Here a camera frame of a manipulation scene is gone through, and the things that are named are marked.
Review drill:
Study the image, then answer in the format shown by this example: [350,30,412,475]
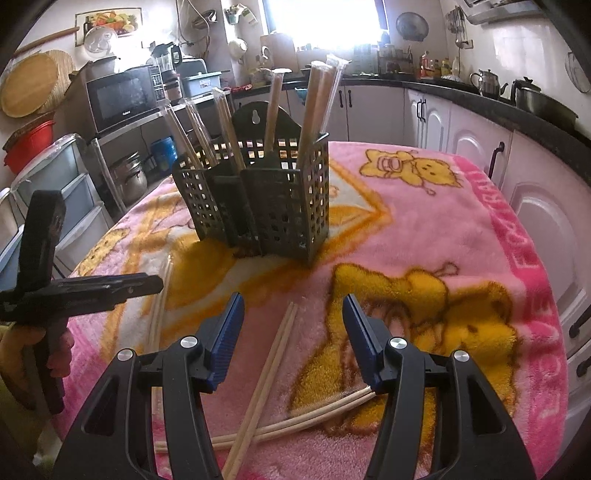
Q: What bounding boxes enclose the round bamboo tray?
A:
[1,50,75,118]

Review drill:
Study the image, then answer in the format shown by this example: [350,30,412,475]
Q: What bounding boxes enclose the black wall fan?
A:
[396,12,430,42]

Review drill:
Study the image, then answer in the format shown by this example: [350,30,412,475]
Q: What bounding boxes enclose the fruit picture frame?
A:
[75,7,143,47]

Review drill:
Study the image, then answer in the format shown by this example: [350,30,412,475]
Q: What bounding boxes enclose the metal shelf rack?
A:
[89,89,233,218]

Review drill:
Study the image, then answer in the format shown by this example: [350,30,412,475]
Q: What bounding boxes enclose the black range hood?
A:
[460,0,543,25]

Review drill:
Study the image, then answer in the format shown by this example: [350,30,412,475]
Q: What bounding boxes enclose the plastic drawer tower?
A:
[1,134,112,290]

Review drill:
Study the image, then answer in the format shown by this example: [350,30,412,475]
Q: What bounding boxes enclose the red plastic basin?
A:
[4,120,54,175]

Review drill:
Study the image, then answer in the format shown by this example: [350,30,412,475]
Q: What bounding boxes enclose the blender jug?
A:
[151,42,182,73]

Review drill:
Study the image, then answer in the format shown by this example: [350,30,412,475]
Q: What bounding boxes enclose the black microwave oven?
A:
[86,65,165,135]

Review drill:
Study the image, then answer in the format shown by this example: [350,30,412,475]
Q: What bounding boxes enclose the stacked steel pots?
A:
[110,152,147,206]

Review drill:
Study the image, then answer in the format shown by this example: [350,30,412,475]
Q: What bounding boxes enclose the steel kettle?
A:
[470,69,508,99]

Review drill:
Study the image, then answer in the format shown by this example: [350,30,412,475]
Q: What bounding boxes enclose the bare wooden chopsticks pair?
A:
[221,303,298,480]

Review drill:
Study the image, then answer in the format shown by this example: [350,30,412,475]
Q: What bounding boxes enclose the steel pot on counter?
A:
[511,77,578,131]

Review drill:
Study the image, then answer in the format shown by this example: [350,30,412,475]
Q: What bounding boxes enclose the wooden cutting board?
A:
[260,31,300,72]

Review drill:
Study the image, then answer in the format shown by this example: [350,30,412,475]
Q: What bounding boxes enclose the blue grey storage box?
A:
[181,72,221,99]

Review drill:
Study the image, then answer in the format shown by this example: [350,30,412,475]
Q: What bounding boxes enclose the blue tin can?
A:
[150,136,178,173]

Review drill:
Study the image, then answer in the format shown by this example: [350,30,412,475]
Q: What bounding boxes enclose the black plastic utensil basket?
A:
[171,101,329,263]

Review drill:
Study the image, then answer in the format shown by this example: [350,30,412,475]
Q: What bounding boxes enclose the pink cartoon blanket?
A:
[76,142,568,475]

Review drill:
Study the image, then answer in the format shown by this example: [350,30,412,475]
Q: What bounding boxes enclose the person's left hand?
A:
[1,325,75,409]

